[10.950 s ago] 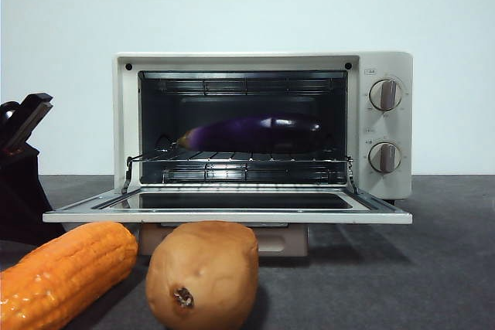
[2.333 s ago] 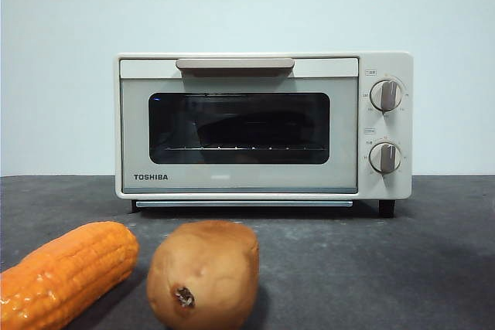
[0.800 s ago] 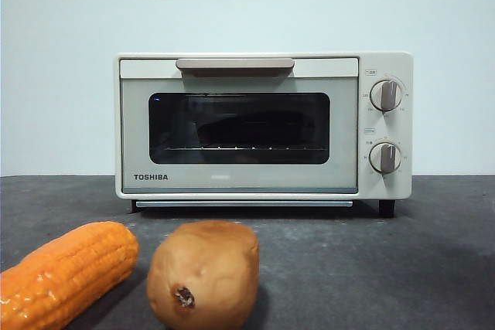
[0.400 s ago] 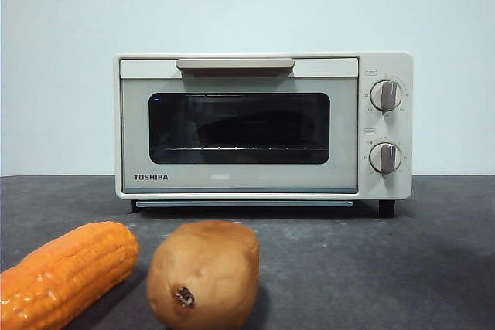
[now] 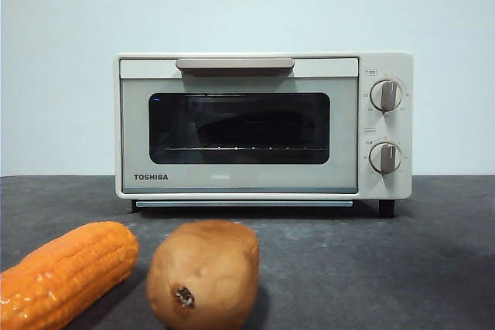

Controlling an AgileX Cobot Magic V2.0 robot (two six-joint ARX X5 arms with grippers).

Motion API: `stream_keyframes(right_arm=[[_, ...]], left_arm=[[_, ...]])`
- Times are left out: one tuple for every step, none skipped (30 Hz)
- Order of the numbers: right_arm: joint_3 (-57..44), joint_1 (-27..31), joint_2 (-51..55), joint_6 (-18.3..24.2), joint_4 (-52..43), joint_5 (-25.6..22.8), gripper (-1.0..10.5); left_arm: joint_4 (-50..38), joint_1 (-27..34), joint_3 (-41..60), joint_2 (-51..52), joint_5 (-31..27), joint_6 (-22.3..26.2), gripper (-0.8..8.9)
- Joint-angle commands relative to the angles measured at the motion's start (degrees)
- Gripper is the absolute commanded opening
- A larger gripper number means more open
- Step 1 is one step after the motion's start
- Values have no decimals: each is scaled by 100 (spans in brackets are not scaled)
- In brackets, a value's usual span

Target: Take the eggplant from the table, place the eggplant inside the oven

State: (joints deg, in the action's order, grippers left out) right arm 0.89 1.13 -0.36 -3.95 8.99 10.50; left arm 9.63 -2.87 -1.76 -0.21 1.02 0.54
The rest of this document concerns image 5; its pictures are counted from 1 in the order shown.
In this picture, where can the dark purple eggplant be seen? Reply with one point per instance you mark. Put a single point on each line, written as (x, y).
(251, 127)

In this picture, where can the cream Toshiba toaster oven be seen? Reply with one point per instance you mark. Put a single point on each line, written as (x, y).
(386, 63)

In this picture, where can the silver crumb tray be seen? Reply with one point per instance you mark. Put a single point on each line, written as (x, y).
(241, 203)

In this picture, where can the brown potato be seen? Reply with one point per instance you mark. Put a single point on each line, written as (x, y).
(207, 268)

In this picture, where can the cream timer knob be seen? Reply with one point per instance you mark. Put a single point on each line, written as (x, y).
(385, 158)

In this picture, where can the cream temperature knob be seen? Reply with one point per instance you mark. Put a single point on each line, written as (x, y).
(386, 95)

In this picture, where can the orange corn cob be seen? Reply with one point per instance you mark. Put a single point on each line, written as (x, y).
(69, 268)

